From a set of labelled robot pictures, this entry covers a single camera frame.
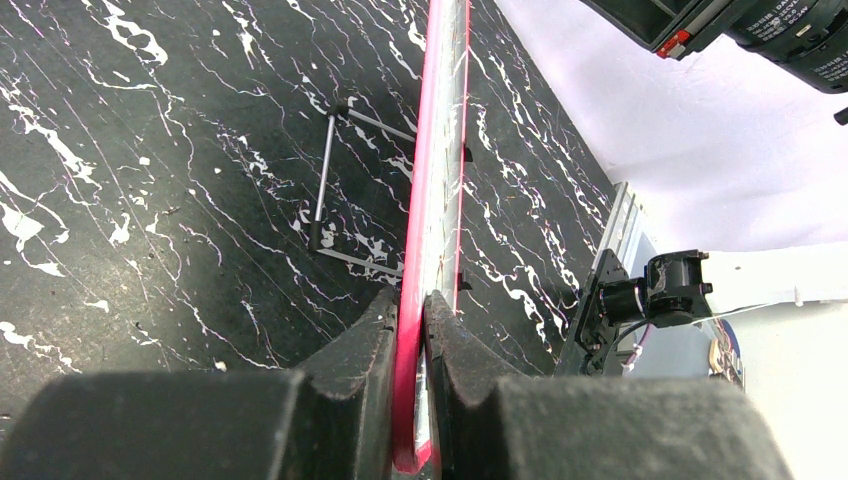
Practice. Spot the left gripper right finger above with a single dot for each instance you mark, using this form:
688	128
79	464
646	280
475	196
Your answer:
490	421

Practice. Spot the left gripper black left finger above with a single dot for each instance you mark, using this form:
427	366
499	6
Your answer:
327	418

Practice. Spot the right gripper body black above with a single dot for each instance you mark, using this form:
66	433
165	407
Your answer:
671	29

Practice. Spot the pink framed whiteboard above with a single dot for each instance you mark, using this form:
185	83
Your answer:
431	262

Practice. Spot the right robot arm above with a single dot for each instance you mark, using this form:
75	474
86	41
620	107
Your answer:
807	39

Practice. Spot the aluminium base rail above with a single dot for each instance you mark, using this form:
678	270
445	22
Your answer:
626	232

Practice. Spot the whiteboard metal wire stand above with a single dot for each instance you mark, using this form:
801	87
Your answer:
342	112

